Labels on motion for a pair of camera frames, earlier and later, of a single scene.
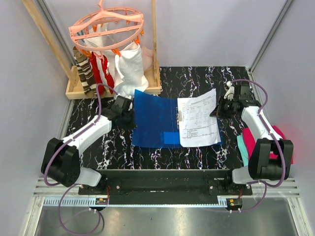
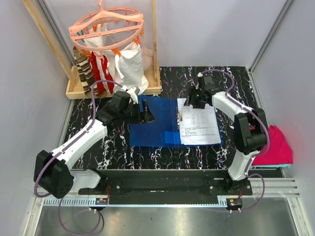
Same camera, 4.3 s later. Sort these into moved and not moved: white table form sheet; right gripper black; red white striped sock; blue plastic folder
Moved: right gripper black
Not moved: red white striped sock; blue plastic folder; white table form sheet
